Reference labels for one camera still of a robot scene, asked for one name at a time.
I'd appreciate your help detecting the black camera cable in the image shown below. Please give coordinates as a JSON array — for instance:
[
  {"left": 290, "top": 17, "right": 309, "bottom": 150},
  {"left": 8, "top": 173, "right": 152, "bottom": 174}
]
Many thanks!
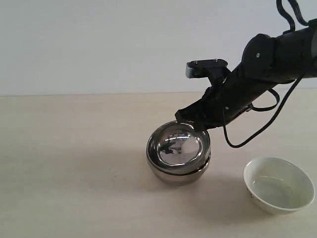
[{"left": 221, "top": 0, "right": 310, "bottom": 149}]

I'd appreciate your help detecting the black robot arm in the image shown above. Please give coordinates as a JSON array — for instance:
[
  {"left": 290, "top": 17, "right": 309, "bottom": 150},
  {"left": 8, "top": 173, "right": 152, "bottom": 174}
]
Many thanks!
[{"left": 175, "top": 19, "right": 317, "bottom": 130}]

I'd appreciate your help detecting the ribbed stainless steel bowl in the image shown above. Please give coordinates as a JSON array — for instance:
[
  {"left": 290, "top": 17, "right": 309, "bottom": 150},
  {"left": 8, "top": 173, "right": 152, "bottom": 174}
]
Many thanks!
[{"left": 146, "top": 120, "right": 211, "bottom": 175}]

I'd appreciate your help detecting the white ceramic bowl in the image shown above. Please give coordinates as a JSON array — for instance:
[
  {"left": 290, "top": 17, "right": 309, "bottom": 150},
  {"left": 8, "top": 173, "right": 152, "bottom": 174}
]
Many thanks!
[{"left": 243, "top": 156, "right": 316, "bottom": 215}]

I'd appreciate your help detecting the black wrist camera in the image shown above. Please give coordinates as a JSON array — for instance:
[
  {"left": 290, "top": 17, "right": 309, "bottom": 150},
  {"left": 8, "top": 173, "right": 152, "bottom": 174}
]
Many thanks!
[{"left": 185, "top": 59, "right": 231, "bottom": 87}]

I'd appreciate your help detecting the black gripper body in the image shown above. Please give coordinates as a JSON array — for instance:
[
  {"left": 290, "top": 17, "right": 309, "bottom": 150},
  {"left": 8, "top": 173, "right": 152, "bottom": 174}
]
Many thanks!
[{"left": 198, "top": 63, "right": 275, "bottom": 129}]

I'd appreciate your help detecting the plain stainless steel bowl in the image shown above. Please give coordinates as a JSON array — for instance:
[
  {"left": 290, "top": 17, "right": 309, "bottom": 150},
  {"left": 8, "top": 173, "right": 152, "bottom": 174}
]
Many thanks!
[{"left": 146, "top": 138, "right": 211, "bottom": 187}]

